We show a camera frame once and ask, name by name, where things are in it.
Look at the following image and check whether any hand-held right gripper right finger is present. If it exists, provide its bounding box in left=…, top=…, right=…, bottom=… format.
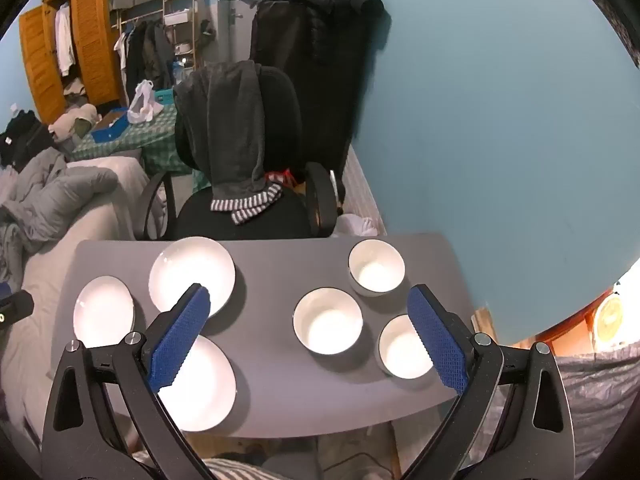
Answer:
left=397, top=284, right=576, bottom=480

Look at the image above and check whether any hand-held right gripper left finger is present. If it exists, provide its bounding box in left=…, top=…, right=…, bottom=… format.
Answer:
left=41, top=282, right=221, bottom=480

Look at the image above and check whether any white black-rimmed bowl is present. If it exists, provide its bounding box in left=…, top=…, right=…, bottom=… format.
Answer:
left=348, top=238, right=406, bottom=297
left=292, top=287, right=365, bottom=359
left=378, top=313, right=437, bottom=380

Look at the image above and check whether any white black-rimmed plate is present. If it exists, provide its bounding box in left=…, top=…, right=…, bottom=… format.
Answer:
left=148, top=236, right=236, bottom=319
left=157, top=334, right=237, bottom=434
left=73, top=275, right=135, bottom=349

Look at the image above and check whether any pale wooden board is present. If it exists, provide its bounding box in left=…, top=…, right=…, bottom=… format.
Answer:
left=472, top=306, right=496, bottom=341

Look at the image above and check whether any bed with grey sheet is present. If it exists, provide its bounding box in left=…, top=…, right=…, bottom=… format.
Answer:
left=0, top=156, right=167, bottom=461

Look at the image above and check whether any grey quilted duvet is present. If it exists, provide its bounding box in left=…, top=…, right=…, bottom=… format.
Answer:
left=0, top=149, right=121, bottom=283

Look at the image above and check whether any red cabinet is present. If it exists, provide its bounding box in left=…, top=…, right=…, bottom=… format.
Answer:
left=514, top=257, right=640, bottom=357

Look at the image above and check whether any white crumpled cloth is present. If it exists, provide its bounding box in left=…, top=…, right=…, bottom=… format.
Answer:
left=337, top=213, right=379, bottom=237

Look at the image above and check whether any person's striped shirt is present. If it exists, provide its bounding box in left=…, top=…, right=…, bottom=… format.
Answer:
left=199, top=457, right=302, bottom=480

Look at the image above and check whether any black clothes pile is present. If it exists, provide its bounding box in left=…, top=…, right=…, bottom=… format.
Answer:
left=0, top=109, right=59, bottom=169

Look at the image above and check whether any black office chair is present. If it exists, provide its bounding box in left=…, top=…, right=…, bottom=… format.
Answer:
left=134, top=62, right=339, bottom=241

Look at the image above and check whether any grey crinkled cover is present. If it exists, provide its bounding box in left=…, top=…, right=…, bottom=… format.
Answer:
left=479, top=341, right=640, bottom=480

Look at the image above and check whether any round pale yellow object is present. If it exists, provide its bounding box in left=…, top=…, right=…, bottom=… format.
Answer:
left=593, top=293, right=626, bottom=349

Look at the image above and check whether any white ribbed panel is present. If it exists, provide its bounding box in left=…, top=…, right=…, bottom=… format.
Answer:
left=342, top=147, right=389, bottom=236

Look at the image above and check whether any beige clothes pile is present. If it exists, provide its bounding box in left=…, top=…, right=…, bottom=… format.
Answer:
left=48, top=103, right=99, bottom=141

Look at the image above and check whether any blue cardboard box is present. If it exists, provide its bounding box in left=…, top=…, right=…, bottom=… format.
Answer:
left=90, top=107, right=130, bottom=144

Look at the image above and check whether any green checkered tablecloth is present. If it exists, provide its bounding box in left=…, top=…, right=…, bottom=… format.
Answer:
left=72, top=102, right=194, bottom=176

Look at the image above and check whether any grey hoodie with striped cuffs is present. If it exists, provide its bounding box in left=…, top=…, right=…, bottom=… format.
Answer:
left=173, top=60, right=284, bottom=226

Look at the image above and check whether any white plastic bag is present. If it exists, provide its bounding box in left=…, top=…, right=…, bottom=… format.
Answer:
left=127, top=79, right=164, bottom=125

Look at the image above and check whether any white hanging shirt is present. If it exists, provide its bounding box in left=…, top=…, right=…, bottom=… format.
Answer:
left=53, top=2, right=76, bottom=77

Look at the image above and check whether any dark tall cabinet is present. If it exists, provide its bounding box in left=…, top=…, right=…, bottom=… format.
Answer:
left=249, top=0, right=373, bottom=201

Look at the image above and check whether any wooden louvred wardrobe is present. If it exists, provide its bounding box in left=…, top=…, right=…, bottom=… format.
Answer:
left=19, top=0, right=127, bottom=127

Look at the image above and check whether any clothes rack with dark clothes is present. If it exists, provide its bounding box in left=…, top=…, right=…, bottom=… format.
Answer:
left=113, top=16, right=177, bottom=107

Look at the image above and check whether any grey door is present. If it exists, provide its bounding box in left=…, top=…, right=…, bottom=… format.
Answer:
left=217, top=0, right=311, bottom=68

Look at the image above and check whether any white shelf unit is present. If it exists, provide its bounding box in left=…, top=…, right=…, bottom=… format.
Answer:
left=162, top=0, right=206, bottom=69

